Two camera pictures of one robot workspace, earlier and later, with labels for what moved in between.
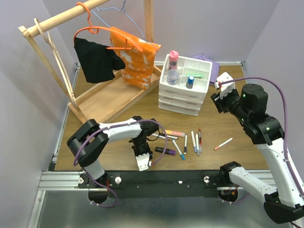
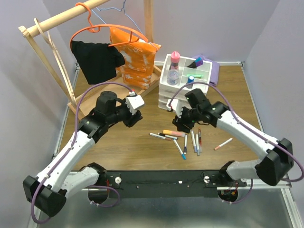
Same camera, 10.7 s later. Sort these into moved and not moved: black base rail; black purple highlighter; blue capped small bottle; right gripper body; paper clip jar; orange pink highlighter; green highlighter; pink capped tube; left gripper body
Moved: right gripper body; black purple highlighter; left gripper body
Not moved: paper clip jar; pink capped tube; green highlighter; orange pink highlighter; blue capped small bottle; black base rail
